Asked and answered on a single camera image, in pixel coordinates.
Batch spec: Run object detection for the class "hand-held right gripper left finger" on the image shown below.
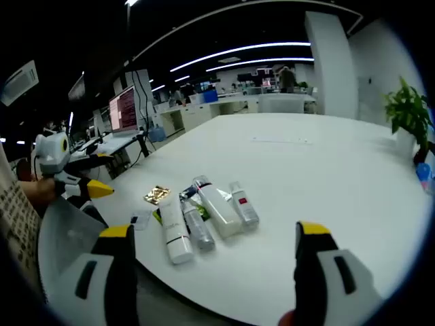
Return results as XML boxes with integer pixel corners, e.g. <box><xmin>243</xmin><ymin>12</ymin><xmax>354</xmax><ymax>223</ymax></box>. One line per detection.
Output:
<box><xmin>47</xmin><ymin>223</ymin><xmax>139</xmax><ymax>326</ymax></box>

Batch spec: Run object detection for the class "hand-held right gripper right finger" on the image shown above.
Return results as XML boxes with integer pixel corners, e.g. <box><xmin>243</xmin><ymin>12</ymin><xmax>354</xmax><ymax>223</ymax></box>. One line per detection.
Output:
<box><xmin>294</xmin><ymin>220</ymin><xmax>384</xmax><ymax>326</ymax></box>

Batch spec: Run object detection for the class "clear skincare sachet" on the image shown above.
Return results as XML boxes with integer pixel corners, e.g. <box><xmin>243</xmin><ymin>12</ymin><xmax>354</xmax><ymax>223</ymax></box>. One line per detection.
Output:
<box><xmin>130</xmin><ymin>209</ymin><xmax>153</xmax><ymax>232</ymax></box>

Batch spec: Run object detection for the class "white skincare tube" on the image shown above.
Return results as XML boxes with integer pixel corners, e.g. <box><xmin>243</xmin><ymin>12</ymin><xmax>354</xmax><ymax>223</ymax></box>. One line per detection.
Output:
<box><xmin>158</xmin><ymin>195</ymin><xmax>194</xmax><ymax>266</ymax></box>

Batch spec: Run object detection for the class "gold foil skincare sachet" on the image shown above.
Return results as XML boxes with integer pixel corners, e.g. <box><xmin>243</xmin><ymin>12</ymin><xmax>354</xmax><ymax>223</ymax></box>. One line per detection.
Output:
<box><xmin>141</xmin><ymin>184</ymin><xmax>171</xmax><ymax>205</ymax></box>

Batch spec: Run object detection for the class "small red-label skincare bottle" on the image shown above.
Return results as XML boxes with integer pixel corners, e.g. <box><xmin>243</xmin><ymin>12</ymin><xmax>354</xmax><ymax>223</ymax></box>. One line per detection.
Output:
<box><xmin>228</xmin><ymin>181</ymin><xmax>260</xmax><ymax>232</ymax></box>

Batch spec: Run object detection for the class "clear skincare spray bottle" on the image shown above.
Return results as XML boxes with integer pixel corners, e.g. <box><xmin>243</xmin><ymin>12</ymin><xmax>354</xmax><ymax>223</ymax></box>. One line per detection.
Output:
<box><xmin>179</xmin><ymin>198</ymin><xmax>217</xmax><ymax>253</ymax></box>

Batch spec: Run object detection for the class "green black skincare sachet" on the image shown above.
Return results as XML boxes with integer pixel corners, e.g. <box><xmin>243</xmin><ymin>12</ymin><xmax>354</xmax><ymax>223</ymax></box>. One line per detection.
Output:
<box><xmin>152</xmin><ymin>185</ymin><xmax>235</xmax><ymax>224</ymax></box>

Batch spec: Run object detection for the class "white red-collared skincare bottle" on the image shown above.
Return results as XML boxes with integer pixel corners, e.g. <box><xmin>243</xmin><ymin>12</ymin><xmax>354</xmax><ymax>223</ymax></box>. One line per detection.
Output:
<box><xmin>192</xmin><ymin>175</ymin><xmax>243</xmax><ymax>240</ymax></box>

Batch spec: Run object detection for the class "blue plastic bottle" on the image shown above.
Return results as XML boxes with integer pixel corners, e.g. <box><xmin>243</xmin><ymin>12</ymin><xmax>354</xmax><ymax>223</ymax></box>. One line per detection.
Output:
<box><xmin>415</xmin><ymin>162</ymin><xmax>435</xmax><ymax>195</ymax></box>

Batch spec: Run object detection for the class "person's left hand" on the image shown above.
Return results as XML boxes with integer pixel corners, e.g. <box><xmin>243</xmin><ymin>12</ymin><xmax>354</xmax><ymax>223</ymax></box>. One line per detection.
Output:
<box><xmin>16</xmin><ymin>177</ymin><xmax>58</xmax><ymax>208</ymax></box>

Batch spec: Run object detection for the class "person's right hand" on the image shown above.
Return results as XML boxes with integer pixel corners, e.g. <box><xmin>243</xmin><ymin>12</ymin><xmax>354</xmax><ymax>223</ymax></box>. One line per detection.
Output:
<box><xmin>277</xmin><ymin>309</ymin><xmax>298</xmax><ymax>326</ymax></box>

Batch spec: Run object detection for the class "computer monitor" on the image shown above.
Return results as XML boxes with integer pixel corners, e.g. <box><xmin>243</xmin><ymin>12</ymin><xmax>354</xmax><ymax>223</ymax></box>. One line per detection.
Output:
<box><xmin>107</xmin><ymin>85</ymin><xmax>141</xmax><ymax>134</ymax></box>

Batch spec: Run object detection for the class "blue water jug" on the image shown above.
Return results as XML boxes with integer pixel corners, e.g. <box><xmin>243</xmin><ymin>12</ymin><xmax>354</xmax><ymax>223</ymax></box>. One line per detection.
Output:
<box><xmin>148</xmin><ymin>124</ymin><xmax>167</xmax><ymax>143</ymax></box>

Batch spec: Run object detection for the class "ceiling air conditioner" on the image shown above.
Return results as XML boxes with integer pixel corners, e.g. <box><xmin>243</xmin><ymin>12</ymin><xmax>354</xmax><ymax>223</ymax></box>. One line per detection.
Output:
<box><xmin>1</xmin><ymin>60</ymin><xmax>40</xmax><ymax>106</ymax></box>

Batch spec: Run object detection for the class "dark red container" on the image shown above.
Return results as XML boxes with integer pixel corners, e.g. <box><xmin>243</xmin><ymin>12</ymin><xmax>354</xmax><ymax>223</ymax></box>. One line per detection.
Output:
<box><xmin>412</xmin><ymin>142</ymin><xmax>432</xmax><ymax>164</ymax></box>

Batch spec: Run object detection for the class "white office chair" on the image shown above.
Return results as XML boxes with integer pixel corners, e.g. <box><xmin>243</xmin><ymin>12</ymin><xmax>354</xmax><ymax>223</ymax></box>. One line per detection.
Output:
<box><xmin>257</xmin><ymin>93</ymin><xmax>306</xmax><ymax>115</ymax></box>

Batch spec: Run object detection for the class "green potted plant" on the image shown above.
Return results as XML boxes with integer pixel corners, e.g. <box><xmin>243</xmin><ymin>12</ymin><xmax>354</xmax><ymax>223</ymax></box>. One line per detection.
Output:
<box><xmin>383</xmin><ymin>76</ymin><xmax>435</xmax><ymax>160</ymax></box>

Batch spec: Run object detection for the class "white table cable cover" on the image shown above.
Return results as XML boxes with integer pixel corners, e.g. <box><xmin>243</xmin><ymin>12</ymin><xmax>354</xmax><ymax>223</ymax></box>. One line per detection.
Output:
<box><xmin>251</xmin><ymin>134</ymin><xmax>313</xmax><ymax>145</ymax></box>

